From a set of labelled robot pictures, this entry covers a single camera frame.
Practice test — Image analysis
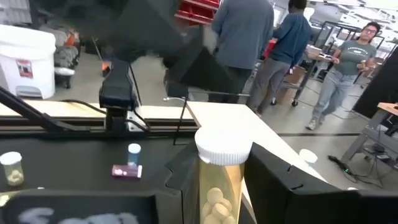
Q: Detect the blue medicine bottle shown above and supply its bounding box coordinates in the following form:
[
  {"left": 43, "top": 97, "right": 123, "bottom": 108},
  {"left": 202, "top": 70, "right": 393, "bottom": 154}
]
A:
[{"left": 127, "top": 142, "right": 142, "bottom": 166}]

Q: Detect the black rig frame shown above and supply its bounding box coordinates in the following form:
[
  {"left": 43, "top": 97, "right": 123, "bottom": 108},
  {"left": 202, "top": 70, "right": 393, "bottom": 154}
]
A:
[{"left": 0, "top": 86, "right": 200, "bottom": 139}]

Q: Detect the black arm base cable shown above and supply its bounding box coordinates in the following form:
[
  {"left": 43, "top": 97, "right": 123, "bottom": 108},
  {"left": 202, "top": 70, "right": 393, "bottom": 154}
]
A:
[{"left": 58, "top": 98, "right": 108, "bottom": 116}]

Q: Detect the black panel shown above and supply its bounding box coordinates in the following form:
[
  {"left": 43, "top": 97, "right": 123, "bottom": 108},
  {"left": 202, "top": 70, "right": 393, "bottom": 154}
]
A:
[{"left": 352, "top": 46, "right": 398, "bottom": 119}]

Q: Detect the person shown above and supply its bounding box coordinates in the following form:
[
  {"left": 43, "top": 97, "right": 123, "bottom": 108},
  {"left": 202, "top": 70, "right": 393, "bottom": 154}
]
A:
[
  {"left": 208, "top": 0, "right": 275, "bottom": 105},
  {"left": 247, "top": 0, "right": 313, "bottom": 115},
  {"left": 306, "top": 21, "right": 382, "bottom": 131}
]

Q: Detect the black cart with stacked items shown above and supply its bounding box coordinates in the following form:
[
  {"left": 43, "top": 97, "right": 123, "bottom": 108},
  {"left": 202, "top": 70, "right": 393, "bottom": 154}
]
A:
[{"left": 39, "top": 17, "right": 82, "bottom": 90}]

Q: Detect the brown cardboard box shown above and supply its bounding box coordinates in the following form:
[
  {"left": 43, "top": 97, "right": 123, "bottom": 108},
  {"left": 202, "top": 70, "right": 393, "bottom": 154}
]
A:
[{"left": 276, "top": 65, "right": 307, "bottom": 106}]

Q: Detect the red bin rack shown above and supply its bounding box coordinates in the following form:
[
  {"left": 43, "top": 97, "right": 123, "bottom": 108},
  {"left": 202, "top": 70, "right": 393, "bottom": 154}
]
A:
[{"left": 174, "top": 0, "right": 222, "bottom": 26}]

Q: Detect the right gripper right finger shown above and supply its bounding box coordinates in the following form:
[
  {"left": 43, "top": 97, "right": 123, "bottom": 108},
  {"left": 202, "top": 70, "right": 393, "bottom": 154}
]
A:
[{"left": 244, "top": 142, "right": 361, "bottom": 224}]

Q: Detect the grey desk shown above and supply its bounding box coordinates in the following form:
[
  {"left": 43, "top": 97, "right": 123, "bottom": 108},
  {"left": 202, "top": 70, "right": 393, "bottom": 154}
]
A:
[{"left": 340, "top": 101, "right": 398, "bottom": 172}]

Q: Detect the black floor cable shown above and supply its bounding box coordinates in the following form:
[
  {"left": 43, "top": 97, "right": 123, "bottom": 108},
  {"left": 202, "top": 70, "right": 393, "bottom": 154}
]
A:
[{"left": 328, "top": 154, "right": 398, "bottom": 189}]

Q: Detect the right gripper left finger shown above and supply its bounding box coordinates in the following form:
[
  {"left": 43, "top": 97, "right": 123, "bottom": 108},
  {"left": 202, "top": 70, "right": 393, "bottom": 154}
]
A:
[{"left": 155, "top": 142, "right": 200, "bottom": 224}]

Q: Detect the white trash can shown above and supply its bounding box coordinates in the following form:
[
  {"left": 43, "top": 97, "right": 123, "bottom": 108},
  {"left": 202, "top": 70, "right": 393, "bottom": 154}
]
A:
[{"left": 0, "top": 24, "right": 57, "bottom": 100}]

